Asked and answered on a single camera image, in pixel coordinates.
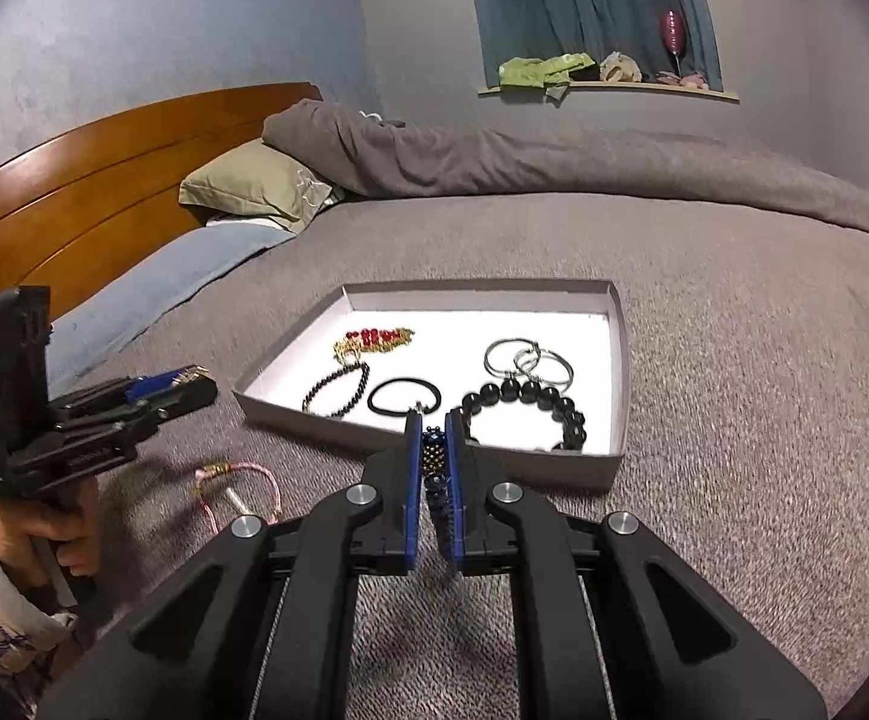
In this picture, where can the pink items on sill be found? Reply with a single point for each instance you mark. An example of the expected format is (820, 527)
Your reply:
(692, 81)

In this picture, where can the pearl gold hair clip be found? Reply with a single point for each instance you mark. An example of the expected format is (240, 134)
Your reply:
(239, 505)

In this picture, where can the grey shallow cardboard tray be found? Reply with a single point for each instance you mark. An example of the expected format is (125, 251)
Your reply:
(346, 372)

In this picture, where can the green cloth on sill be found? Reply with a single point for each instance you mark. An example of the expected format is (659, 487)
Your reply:
(550, 76)

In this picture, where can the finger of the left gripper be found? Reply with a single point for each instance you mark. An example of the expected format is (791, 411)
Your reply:
(104, 396)
(161, 398)

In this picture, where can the wooden headboard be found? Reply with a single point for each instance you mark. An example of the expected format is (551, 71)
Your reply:
(79, 210)

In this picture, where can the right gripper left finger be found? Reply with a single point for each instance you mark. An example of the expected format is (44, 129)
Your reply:
(259, 622)

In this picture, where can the grey bedspread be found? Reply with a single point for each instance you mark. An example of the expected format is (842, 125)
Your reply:
(748, 439)

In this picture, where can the light blue pillow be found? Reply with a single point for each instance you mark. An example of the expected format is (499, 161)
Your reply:
(124, 309)

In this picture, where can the wooden window sill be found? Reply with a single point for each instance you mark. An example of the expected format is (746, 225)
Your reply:
(656, 89)

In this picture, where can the grey folded duvet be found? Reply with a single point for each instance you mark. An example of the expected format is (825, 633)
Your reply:
(398, 160)

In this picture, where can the teal window curtain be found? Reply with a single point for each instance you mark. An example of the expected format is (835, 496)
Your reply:
(545, 28)

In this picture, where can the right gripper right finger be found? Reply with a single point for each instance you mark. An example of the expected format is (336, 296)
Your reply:
(610, 622)

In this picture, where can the pink wine glass ornament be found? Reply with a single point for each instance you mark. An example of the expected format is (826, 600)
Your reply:
(672, 30)

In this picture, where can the olive green pillow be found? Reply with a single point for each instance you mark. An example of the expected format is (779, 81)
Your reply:
(254, 180)

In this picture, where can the person's left hand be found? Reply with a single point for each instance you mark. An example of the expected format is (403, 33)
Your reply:
(76, 531)

